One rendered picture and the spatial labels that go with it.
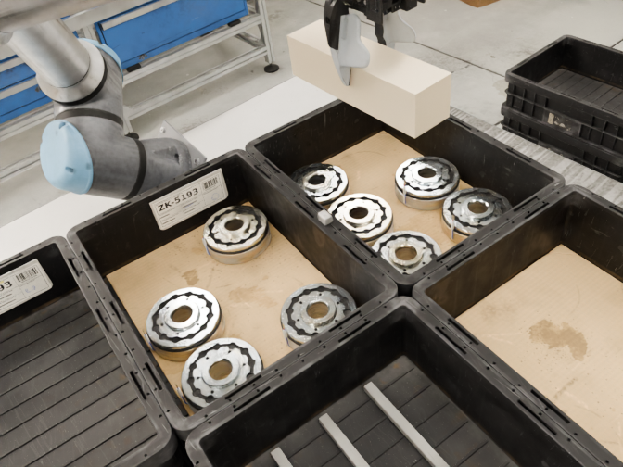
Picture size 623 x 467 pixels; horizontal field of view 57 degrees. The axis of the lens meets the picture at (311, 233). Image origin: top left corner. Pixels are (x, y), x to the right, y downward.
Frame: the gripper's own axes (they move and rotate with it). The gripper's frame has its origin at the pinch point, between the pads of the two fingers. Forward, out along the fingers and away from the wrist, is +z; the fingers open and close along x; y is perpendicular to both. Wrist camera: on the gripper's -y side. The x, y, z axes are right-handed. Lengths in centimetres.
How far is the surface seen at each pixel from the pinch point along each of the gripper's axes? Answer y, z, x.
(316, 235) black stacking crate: 3.9, 18.9, -13.8
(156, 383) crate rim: 9.7, 17.9, -42.0
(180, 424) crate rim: 16.9, 16.5, -42.6
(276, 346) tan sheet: 9.6, 26.5, -26.5
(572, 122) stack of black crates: -12, 57, 84
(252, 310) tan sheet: 2.4, 26.6, -25.4
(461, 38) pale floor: -132, 110, 186
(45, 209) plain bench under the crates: -63, 40, -38
